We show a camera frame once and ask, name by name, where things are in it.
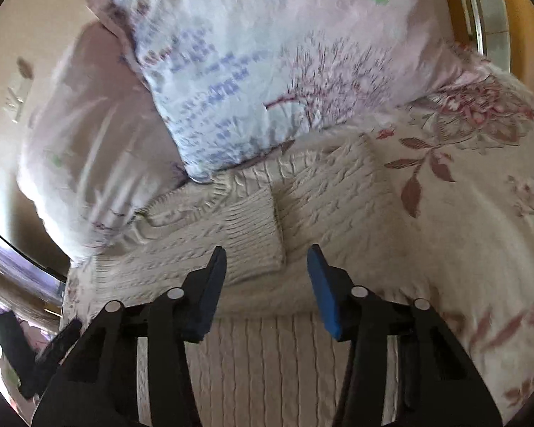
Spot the floral bed sheet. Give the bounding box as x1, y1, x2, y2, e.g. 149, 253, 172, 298
58, 40, 534, 427

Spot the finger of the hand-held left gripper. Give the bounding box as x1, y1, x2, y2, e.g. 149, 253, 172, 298
35, 318, 83, 368
0, 310, 43, 399

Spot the pillow with blue tree print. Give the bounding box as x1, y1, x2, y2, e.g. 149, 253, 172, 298
85, 0, 486, 183

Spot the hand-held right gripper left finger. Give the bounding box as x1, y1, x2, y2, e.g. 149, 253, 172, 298
30, 246, 227, 427

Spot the black television screen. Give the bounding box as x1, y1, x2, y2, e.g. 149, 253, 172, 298
0, 220, 67, 307

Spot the pink floral pillow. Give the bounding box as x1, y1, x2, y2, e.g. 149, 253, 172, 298
15, 20, 190, 263

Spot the cream cable knit sweater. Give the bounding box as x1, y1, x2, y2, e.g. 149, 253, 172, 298
69, 136, 405, 427

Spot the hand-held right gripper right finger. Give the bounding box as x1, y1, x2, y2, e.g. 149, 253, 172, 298
306, 244, 503, 427

